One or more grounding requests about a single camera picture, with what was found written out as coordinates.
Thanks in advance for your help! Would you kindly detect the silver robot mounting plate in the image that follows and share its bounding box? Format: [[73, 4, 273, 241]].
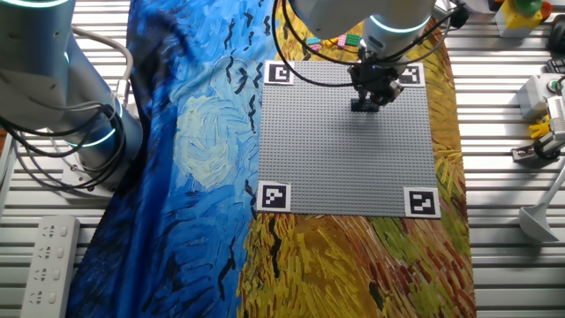
[[60, 145, 117, 200]]

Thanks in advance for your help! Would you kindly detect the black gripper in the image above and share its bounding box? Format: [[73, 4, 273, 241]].
[[352, 64, 405, 110]]

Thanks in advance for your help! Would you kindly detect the white box green button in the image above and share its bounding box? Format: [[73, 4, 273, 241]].
[[516, 72, 562, 121]]

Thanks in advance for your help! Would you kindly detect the black Lego plate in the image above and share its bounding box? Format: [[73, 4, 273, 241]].
[[350, 98, 381, 113]]

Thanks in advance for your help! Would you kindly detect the yellow plastic toy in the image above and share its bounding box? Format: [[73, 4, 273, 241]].
[[528, 114, 552, 140]]

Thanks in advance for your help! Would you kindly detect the grey Lego baseplate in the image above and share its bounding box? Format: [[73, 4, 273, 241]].
[[255, 60, 442, 219]]

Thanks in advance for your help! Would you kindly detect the black keypad device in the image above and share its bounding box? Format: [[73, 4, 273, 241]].
[[545, 57, 565, 75]]

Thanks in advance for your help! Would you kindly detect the black cable bundle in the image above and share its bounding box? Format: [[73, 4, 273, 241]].
[[0, 103, 129, 193]]

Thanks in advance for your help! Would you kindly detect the white power strip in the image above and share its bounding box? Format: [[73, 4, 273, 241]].
[[19, 215, 81, 318]]

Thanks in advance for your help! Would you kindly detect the grey bracket black ring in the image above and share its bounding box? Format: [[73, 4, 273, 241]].
[[510, 132, 565, 168]]

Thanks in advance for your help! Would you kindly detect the black white fiducial marker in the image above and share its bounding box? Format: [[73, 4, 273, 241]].
[[256, 180, 293, 214], [403, 186, 441, 219], [396, 63, 427, 87], [263, 60, 296, 86]]

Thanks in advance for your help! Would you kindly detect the painted print tablecloth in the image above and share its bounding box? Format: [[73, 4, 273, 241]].
[[65, 0, 478, 318]]

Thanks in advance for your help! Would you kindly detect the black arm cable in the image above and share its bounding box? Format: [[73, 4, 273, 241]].
[[270, 0, 355, 87], [280, 0, 461, 67]]

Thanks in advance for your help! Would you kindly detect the yellow green toy block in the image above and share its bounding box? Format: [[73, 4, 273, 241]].
[[501, 0, 554, 32]]

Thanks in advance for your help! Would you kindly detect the black round object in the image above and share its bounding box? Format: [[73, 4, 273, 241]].
[[546, 26, 565, 55]]

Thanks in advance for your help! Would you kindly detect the thick grey cable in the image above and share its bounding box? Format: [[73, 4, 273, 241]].
[[72, 26, 135, 110]]

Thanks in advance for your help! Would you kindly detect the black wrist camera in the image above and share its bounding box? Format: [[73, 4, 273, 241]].
[[449, 3, 471, 30]]

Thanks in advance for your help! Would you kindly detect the white dome lamp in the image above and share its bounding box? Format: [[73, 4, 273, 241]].
[[517, 163, 565, 243]]

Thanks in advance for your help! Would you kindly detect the white ribbed device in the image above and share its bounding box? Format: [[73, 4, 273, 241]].
[[546, 95, 565, 142]]

